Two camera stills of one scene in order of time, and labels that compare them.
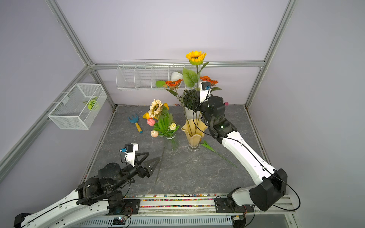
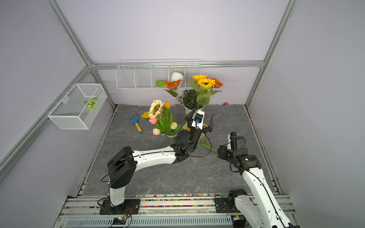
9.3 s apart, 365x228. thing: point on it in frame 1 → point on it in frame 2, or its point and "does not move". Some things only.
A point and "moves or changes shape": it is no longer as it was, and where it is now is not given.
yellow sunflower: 160,162 → 204,96
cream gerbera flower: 155,108 does not move
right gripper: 197,107 → 221,152
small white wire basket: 80,107 does not move
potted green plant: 191,98 does not move
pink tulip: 150,122 moves or changes shape
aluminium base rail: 196,212 does not move
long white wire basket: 143,75 does not move
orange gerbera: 205,78 → 218,84
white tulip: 154,133 moves or changes shape
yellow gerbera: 196,58 moves or changes shape
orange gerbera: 174,84 does not move
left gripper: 144,172 → 210,127
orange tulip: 167,106 does not move
